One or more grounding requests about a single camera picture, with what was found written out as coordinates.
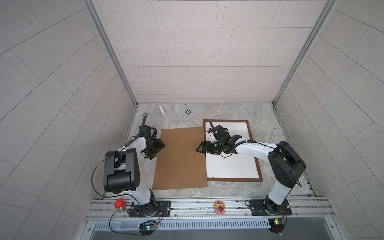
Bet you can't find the blue poster with white mat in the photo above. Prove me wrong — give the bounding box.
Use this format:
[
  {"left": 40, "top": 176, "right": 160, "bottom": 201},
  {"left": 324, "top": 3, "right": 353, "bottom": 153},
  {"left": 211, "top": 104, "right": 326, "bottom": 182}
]
[{"left": 205, "top": 121, "right": 260, "bottom": 180}]

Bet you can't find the brown wooden picture frame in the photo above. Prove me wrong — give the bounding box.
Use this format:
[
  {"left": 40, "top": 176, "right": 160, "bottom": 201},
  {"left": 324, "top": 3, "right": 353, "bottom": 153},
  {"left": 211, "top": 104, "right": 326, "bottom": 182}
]
[{"left": 203, "top": 119, "right": 264, "bottom": 183}]

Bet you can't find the brown backing board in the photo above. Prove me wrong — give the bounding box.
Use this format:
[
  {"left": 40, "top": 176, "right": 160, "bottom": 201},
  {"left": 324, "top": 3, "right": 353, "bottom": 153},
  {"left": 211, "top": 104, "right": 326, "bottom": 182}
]
[{"left": 153, "top": 127, "right": 208, "bottom": 191}]

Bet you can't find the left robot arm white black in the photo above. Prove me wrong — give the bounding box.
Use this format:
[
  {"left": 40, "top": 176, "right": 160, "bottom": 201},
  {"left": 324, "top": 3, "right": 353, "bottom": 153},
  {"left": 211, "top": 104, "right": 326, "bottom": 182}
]
[{"left": 103, "top": 125, "right": 165, "bottom": 217}]

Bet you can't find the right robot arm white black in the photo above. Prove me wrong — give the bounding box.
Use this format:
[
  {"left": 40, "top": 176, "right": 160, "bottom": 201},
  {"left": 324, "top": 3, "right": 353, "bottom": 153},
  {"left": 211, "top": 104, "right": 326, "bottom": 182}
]
[{"left": 196, "top": 122, "right": 307, "bottom": 216}]

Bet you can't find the white cylinder tube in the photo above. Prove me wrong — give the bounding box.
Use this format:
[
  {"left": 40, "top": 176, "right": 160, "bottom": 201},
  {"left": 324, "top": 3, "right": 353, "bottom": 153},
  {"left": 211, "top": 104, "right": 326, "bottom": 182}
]
[{"left": 159, "top": 105, "right": 166, "bottom": 116}]

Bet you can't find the pink toy figurine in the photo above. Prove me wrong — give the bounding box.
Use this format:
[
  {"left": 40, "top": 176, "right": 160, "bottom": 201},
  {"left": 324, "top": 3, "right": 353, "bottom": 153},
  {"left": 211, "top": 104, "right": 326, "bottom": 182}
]
[{"left": 214, "top": 201, "right": 226, "bottom": 215}]

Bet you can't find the red emergency stop button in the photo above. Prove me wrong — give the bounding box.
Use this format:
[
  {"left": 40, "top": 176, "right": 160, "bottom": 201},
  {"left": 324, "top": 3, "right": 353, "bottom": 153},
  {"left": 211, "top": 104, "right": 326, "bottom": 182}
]
[{"left": 114, "top": 199, "right": 125, "bottom": 213}]

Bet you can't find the left circuit board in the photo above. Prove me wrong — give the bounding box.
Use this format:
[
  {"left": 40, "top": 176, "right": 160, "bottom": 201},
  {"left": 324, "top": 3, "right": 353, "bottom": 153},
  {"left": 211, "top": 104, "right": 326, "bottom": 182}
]
[{"left": 139, "top": 221, "right": 158, "bottom": 237}]

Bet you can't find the circuit board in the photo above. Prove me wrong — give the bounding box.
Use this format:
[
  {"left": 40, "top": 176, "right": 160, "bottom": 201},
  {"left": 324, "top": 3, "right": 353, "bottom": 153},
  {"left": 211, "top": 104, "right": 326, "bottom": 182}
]
[
  {"left": 139, "top": 221, "right": 158, "bottom": 237},
  {"left": 268, "top": 219, "right": 286, "bottom": 234}
]

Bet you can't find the right circuit board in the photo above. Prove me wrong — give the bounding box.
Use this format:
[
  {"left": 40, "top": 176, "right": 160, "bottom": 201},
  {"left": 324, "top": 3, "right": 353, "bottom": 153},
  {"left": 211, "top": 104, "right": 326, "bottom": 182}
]
[{"left": 268, "top": 219, "right": 286, "bottom": 234}]

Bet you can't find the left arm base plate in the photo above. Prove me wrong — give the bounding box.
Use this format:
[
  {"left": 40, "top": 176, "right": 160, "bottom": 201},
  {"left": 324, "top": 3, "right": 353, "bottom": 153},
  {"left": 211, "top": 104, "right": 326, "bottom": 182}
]
[{"left": 127, "top": 201, "right": 171, "bottom": 218}]

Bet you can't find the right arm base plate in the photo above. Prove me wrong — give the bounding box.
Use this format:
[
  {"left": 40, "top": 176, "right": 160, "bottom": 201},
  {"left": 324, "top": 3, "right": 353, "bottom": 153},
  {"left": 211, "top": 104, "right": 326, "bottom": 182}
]
[{"left": 248, "top": 200, "right": 292, "bottom": 216}]

